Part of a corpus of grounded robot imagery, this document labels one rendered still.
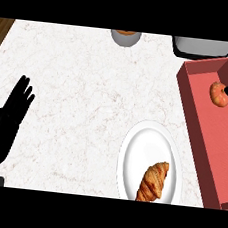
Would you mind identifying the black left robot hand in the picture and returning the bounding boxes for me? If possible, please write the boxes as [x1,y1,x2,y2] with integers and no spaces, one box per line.
[0,72,38,171]

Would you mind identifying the orange squash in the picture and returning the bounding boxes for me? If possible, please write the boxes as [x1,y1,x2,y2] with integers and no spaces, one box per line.
[207,80,228,109]

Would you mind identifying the red cardboard box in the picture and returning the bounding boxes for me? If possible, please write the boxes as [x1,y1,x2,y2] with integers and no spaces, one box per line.
[163,51,228,212]

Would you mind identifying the white plate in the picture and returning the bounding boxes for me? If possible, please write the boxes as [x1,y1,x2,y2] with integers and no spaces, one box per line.
[113,117,189,206]

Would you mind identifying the white and black appliance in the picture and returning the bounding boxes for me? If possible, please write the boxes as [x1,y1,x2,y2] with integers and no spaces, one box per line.
[170,35,228,64]

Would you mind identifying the brown croissant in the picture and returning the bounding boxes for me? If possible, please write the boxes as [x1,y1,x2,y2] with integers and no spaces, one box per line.
[134,158,171,205]

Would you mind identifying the grey cup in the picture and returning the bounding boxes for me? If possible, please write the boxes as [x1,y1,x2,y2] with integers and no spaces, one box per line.
[108,28,143,49]

